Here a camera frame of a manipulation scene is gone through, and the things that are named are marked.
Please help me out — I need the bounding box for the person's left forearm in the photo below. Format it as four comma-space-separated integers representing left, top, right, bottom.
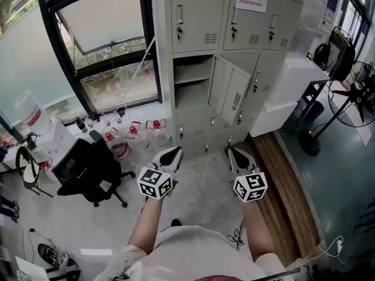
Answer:
128, 196, 163, 254

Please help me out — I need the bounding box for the black thermos bottle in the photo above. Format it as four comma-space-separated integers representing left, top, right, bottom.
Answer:
73, 116, 88, 133

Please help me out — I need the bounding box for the round stool with black frame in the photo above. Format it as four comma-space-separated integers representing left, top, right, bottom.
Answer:
15, 146, 54, 198

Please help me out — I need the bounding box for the grey metal locker cabinet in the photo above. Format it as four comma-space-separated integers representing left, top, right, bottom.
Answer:
152, 0, 305, 161

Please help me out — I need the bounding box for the person's right forearm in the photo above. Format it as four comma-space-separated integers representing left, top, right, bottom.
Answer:
241, 200, 277, 263

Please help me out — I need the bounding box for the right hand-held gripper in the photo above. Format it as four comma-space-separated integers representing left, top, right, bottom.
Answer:
227, 147, 269, 204

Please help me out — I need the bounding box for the clear jug with red handle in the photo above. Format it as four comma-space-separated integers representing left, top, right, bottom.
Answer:
125, 121, 147, 149
145, 118, 171, 150
39, 156, 55, 181
104, 126, 130, 161

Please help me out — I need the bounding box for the large clear water dispenser bottle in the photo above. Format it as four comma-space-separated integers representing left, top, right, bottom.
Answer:
13, 89, 52, 136

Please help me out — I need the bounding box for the black office chair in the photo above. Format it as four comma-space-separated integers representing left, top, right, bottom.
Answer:
52, 129, 136, 208

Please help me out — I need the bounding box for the black cable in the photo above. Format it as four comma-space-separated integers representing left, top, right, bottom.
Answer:
227, 218, 246, 251

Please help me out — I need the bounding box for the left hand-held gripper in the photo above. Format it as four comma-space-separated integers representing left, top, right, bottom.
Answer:
137, 146, 184, 201

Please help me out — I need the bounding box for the grey locker door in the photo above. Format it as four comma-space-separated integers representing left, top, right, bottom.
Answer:
207, 54, 253, 125

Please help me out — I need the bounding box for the black and white sneaker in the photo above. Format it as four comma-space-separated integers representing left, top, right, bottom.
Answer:
37, 243, 59, 266
54, 250, 77, 273

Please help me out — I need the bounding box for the dark blue bin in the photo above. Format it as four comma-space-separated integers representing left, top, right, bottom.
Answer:
304, 100, 325, 122

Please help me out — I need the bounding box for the black jacket on rack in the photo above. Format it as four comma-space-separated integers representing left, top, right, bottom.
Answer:
328, 25, 357, 83

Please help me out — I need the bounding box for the white table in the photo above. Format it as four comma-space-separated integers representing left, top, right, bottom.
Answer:
248, 51, 331, 138

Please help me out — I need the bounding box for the white charger cable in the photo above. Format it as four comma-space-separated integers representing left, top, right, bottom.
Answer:
318, 235, 351, 270

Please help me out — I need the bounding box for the white pole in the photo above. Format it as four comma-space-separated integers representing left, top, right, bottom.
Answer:
99, 35, 156, 134

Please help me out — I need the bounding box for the black bag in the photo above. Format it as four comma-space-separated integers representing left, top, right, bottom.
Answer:
312, 43, 332, 71

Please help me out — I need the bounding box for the white box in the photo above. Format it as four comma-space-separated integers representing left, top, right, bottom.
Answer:
35, 118, 77, 161

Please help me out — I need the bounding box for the black framed window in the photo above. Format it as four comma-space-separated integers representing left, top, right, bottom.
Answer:
36, 0, 163, 121

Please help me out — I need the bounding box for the black standing fan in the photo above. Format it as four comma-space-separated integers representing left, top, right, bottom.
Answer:
298, 60, 375, 157

